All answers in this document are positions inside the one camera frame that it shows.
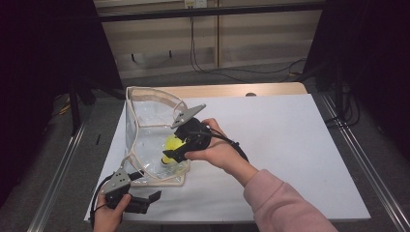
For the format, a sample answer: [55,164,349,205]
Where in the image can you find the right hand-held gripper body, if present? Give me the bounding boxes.
[170,103,214,153]

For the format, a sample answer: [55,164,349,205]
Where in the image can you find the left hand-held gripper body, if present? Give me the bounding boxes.
[101,166,152,215]

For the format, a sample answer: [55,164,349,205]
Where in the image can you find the clear plastic bag beige trim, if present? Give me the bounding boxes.
[119,86,193,188]

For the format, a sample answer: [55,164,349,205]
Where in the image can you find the person's right hand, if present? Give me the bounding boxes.
[184,118,259,188]

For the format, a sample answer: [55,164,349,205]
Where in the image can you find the person's left hand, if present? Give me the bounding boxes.
[92,191,133,232]

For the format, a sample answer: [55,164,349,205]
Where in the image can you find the black stand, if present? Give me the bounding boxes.
[69,76,98,136]

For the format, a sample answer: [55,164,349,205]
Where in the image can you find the black horizontal bar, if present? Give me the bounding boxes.
[98,2,327,23]

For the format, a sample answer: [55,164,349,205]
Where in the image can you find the white power outlet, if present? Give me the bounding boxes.
[184,0,208,9]

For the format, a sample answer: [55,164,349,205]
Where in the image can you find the white table cover sheet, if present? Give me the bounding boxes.
[84,94,371,224]

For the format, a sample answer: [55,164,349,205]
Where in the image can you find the black curtain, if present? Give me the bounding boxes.
[304,0,410,162]
[0,0,125,207]

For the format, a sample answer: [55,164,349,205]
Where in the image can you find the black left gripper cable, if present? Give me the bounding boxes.
[90,173,115,228]

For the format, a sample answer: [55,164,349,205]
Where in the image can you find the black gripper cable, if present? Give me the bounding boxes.
[188,127,249,162]
[90,173,115,228]

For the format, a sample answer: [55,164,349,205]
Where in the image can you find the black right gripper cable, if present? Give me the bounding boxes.
[188,127,249,162]

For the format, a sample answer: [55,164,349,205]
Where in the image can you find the metal floor rail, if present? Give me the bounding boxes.
[320,94,410,232]
[27,122,89,232]

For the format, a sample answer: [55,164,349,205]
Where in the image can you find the black hanging cable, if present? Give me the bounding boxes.
[189,16,308,83]

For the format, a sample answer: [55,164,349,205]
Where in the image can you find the yellow floor cable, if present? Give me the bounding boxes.
[58,98,73,116]

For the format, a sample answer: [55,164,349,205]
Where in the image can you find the black floor cables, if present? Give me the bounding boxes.
[323,91,362,129]

